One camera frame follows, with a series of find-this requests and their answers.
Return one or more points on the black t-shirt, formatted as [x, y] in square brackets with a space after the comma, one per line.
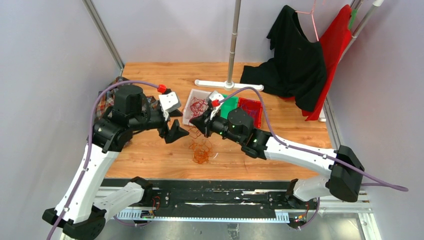
[296, 70]

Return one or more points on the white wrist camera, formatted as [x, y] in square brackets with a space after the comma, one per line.
[169, 102]
[214, 102]

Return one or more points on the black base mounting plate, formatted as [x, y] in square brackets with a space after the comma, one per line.
[216, 200]

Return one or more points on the green clothes hanger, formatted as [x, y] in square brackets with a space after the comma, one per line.
[352, 18]

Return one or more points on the red t-shirt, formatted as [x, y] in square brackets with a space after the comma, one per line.
[333, 42]

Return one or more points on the aluminium frame rail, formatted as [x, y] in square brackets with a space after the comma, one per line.
[97, 20]

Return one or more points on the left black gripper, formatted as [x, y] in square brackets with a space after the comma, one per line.
[175, 132]

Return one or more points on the pink clothes hanger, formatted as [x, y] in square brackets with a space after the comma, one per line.
[311, 14]

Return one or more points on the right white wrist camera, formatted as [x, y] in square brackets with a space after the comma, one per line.
[214, 102]

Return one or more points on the white garment rack stand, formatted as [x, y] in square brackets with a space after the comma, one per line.
[229, 83]

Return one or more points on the white plastic bin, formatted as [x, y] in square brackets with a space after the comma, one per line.
[195, 105]

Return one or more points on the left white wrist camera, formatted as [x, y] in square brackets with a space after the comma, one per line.
[169, 102]

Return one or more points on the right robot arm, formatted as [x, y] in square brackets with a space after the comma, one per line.
[339, 169]

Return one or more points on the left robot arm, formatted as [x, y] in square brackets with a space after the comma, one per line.
[79, 214]

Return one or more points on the plaid flannel shirt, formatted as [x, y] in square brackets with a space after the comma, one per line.
[106, 99]

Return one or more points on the green plastic bin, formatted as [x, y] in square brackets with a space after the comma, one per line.
[228, 105]

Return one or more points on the red plastic bin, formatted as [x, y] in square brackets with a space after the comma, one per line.
[254, 109]

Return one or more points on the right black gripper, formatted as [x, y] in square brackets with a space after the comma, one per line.
[200, 121]

